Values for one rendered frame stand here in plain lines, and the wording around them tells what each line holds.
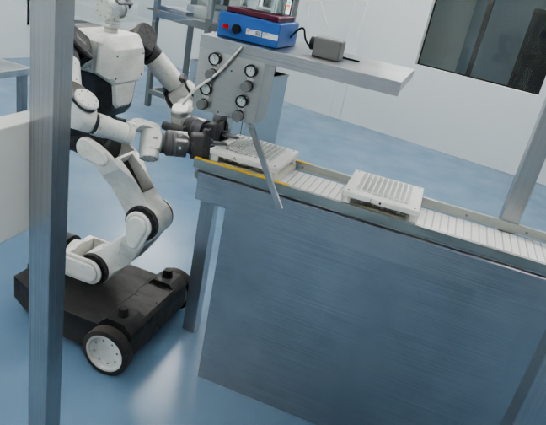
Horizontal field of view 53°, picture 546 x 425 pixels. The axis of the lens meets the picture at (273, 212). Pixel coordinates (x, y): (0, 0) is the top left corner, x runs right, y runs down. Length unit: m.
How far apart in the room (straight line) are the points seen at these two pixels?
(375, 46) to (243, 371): 5.13
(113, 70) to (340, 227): 0.95
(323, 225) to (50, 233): 0.85
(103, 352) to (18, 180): 1.11
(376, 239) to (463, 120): 4.86
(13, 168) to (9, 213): 0.10
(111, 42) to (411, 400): 1.62
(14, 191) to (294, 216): 0.88
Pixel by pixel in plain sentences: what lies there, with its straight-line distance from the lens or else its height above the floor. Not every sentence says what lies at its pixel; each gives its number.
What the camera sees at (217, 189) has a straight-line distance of 1.86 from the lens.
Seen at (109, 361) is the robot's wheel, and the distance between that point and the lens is 2.28.
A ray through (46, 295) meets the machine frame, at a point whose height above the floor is 0.74.
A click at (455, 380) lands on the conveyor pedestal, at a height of 0.41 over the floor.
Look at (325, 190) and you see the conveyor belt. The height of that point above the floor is 0.89.
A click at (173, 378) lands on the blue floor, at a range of 2.32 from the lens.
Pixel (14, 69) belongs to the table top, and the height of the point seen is 0.84.
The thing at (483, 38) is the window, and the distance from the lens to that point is 6.56.
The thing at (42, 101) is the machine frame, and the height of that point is 1.21.
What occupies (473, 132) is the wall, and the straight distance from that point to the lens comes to 6.53.
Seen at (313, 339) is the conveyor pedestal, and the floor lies 0.37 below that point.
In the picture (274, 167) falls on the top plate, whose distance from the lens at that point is 1.79.
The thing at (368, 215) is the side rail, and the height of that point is 0.91.
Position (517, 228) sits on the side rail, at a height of 0.91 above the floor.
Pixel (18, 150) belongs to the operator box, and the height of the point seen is 1.10.
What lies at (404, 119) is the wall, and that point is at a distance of 6.70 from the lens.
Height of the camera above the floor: 1.54
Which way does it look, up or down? 24 degrees down
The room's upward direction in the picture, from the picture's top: 12 degrees clockwise
